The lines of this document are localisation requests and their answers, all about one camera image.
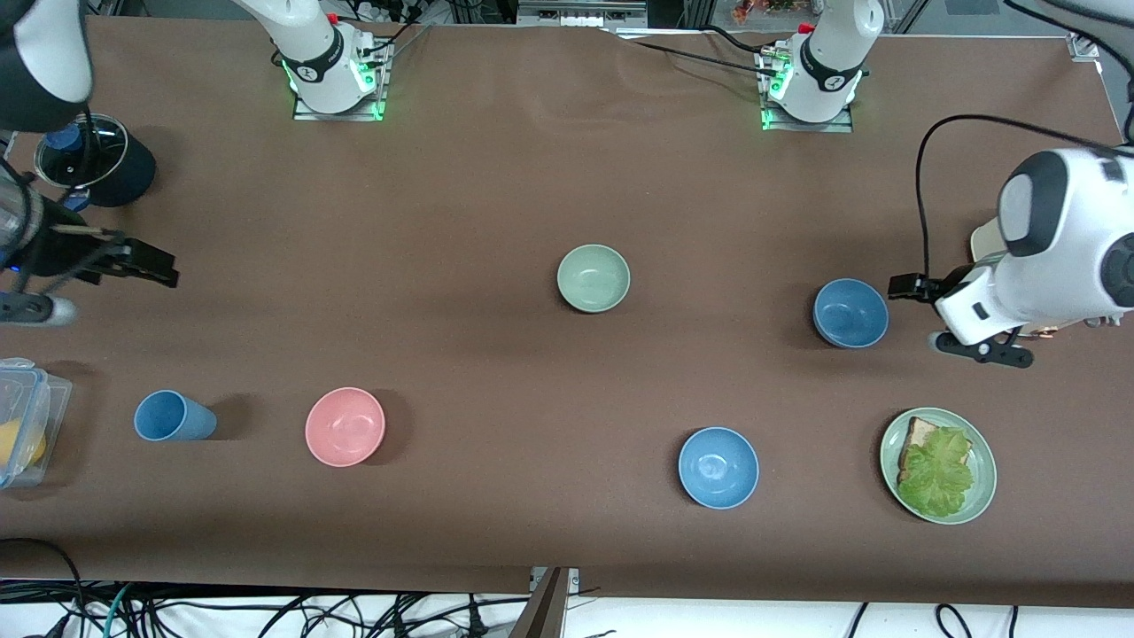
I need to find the white toaster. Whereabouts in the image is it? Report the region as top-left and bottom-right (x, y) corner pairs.
(970, 222), (1126, 339)

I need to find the teal cable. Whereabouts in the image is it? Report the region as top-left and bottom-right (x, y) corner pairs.
(100, 582), (136, 638)

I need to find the blue cup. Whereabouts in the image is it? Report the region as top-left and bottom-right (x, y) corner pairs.
(134, 390), (218, 442)

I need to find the blue bowl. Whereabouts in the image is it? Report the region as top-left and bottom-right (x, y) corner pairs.
(678, 426), (760, 510)
(812, 278), (889, 349)

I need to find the black cable tangle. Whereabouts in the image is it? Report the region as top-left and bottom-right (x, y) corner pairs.
(133, 589), (532, 638)

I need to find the pale green bowl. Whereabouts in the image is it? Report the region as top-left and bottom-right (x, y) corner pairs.
(556, 245), (632, 314)

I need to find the dark pot with blue handle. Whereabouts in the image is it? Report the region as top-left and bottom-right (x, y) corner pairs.
(37, 124), (158, 214)

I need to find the pink bowl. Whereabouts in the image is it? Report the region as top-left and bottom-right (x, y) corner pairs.
(305, 387), (387, 468)

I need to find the black table cable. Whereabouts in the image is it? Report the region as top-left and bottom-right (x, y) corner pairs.
(611, 27), (785, 81)

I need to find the clear container with blue lid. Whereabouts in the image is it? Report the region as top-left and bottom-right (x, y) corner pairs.
(0, 357), (74, 490)

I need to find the yellow fruit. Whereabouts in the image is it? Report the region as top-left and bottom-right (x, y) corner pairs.
(0, 419), (47, 469)

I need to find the glass lid with blue knob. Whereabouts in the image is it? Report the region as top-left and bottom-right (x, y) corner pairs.
(34, 113), (130, 189)

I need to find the green lettuce leaf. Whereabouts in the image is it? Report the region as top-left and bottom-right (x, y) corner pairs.
(897, 426), (975, 519)

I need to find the aluminium post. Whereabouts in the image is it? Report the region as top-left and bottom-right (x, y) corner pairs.
(509, 567), (581, 638)

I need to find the pale green plate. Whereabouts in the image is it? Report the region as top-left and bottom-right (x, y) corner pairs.
(880, 407), (998, 525)

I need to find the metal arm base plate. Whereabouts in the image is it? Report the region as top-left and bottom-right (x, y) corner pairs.
(757, 49), (856, 134)
(291, 53), (392, 122)

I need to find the bread slice with dark crust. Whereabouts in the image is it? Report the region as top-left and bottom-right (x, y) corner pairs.
(897, 416), (944, 484)

